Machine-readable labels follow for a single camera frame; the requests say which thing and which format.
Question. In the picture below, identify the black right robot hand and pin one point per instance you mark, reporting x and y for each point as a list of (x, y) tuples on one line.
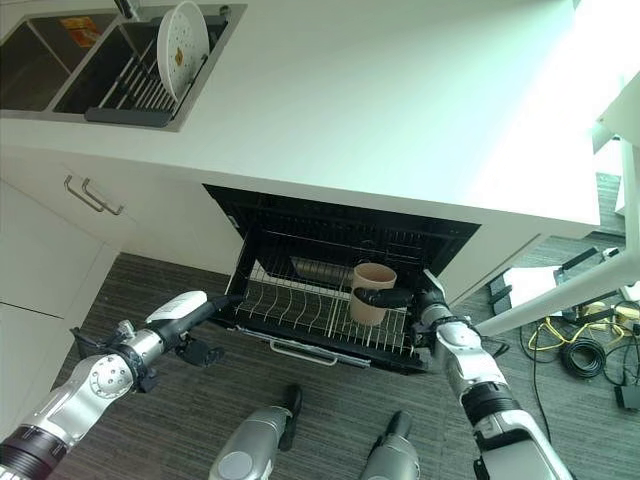
[(400, 298)]

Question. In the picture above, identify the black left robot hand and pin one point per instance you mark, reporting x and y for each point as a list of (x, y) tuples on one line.
[(186, 320)]

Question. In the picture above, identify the beige paper cup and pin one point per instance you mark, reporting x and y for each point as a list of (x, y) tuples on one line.
[(369, 295)]

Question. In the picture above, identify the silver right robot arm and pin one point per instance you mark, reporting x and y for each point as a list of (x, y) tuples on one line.
[(480, 390)]

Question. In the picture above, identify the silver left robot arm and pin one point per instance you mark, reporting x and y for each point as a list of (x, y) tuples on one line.
[(75, 395)]

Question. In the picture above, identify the black built-in dishwasher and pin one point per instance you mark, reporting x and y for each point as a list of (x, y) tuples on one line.
[(345, 250)]

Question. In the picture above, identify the silver left robot leg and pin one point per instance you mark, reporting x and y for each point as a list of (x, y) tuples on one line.
[(260, 440)]

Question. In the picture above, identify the silver robot leg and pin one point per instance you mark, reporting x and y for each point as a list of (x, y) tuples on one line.
[(260, 440), (390, 450)]

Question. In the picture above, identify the silver right robot leg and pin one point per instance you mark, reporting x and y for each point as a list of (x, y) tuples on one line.
[(390, 450)]

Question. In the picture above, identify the white cabinet door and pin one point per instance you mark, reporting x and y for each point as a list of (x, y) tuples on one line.
[(55, 240)]

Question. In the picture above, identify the white table leg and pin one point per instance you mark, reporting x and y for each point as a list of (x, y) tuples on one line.
[(560, 285)]

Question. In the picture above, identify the grey sink dish rack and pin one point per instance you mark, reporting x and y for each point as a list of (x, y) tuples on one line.
[(145, 85)]

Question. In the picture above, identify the black power adapter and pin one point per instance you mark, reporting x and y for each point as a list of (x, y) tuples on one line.
[(627, 397)]

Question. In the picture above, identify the stainless steel double sink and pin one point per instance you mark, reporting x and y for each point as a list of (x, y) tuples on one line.
[(100, 65)]

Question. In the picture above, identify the white round plate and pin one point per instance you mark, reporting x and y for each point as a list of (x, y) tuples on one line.
[(181, 47)]

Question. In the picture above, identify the black clamp bracket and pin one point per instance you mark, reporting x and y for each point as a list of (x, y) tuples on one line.
[(500, 295)]

